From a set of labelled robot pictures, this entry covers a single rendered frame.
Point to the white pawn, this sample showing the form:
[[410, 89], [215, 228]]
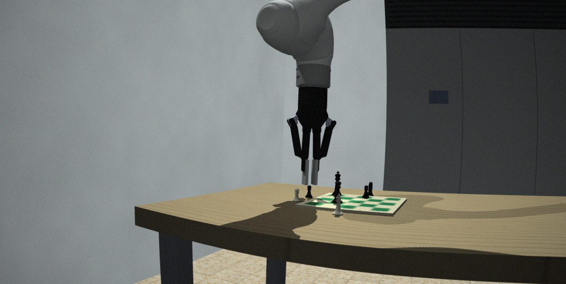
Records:
[[296, 198]]

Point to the white bishop chess piece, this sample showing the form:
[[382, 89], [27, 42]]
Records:
[[338, 209]]

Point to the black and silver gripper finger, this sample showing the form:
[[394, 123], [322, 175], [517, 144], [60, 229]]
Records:
[[320, 150], [302, 152]]

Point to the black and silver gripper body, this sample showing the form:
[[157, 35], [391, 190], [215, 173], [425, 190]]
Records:
[[312, 101]]

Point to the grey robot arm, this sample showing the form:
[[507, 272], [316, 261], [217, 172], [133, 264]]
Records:
[[303, 29]]

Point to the green and cream chessboard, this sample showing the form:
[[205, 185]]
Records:
[[374, 205]]

